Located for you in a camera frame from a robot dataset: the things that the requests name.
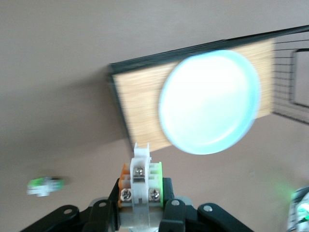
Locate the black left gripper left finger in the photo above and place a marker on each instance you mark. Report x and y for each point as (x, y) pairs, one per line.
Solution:
(101, 217)

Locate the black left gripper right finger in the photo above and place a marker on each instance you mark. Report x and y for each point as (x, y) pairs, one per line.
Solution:
(176, 217)

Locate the red cap push button switch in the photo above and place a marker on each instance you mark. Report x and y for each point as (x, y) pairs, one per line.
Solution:
(140, 183)

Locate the light blue round plate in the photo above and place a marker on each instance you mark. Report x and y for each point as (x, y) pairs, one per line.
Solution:
(207, 101)

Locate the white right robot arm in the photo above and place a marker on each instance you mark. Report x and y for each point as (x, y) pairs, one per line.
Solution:
(300, 207)

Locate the green cap push button switch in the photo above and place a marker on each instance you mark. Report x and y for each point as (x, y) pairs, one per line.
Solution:
(44, 186)

